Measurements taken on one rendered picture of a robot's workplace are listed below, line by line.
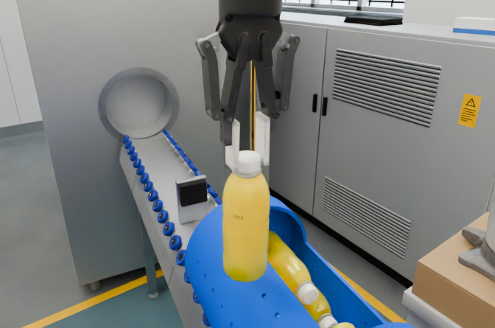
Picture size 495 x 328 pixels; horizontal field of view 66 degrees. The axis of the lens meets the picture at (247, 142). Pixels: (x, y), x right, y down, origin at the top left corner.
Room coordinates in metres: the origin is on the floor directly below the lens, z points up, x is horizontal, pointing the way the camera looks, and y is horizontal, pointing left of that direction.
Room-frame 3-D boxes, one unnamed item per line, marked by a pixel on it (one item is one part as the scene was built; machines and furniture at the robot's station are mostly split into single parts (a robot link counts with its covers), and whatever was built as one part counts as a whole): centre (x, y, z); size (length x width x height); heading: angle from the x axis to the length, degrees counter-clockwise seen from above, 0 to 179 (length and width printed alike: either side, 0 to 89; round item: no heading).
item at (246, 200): (0.48, 0.00, 1.35); 0.07 x 0.07 x 0.19
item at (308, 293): (0.58, -0.12, 1.10); 0.04 x 0.02 x 0.04; 116
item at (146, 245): (1.69, 0.55, 0.31); 0.06 x 0.06 x 0.63; 26
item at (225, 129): (0.46, 0.04, 1.50); 0.03 x 0.01 x 0.05; 116
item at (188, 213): (1.09, 0.18, 1.00); 0.10 x 0.04 x 0.15; 116
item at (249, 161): (0.48, 0.00, 1.45); 0.04 x 0.04 x 0.02
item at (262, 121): (0.48, -0.02, 1.47); 0.03 x 0.01 x 0.07; 26
